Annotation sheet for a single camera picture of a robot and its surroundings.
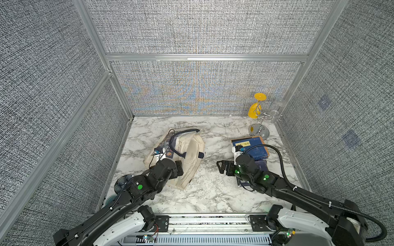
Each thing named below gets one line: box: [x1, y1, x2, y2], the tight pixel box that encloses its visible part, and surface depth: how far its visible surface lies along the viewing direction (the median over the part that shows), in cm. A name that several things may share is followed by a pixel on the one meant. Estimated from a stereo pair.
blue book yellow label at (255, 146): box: [230, 135, 270, 160], surface depth 94 cm
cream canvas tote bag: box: [143, 128, 206, 190], surface depth 88 cm
